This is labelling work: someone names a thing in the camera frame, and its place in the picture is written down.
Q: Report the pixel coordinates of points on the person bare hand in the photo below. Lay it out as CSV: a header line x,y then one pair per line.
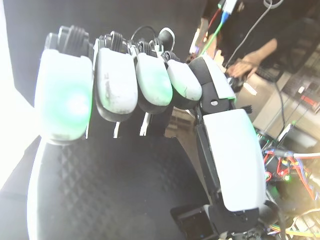
x,y
241,68

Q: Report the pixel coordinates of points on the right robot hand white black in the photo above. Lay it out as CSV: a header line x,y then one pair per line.
x,y
112,180

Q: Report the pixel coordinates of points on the black keyboard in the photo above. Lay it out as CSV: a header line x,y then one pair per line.
x,y
268,72

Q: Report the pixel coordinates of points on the beige cardboard box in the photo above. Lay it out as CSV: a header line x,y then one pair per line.
x,y
265,100

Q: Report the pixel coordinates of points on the grey adapter blue plug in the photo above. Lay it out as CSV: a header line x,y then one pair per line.
x,y
228,7

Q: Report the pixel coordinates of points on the person in black shirt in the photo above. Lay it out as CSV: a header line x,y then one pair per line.
x,y
287,20

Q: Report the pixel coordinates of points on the black device red label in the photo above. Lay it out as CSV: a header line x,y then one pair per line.
x,y
307,82

